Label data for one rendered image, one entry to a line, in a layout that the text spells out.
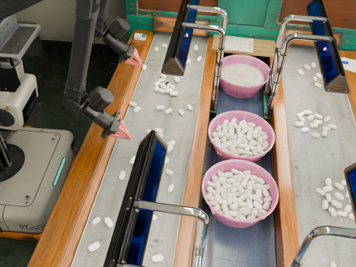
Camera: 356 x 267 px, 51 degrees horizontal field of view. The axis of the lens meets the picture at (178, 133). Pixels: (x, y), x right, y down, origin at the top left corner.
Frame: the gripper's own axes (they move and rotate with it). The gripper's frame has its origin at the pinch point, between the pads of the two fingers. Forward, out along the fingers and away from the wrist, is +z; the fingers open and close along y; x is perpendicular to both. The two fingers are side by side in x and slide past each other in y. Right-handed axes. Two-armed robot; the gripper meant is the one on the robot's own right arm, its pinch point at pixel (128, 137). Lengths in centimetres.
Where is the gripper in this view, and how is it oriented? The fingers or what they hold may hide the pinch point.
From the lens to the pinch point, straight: 140.2
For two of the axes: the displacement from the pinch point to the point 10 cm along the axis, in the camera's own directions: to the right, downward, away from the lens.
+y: 1.4, -6.8, 7.2
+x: -6.7, 4.6, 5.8
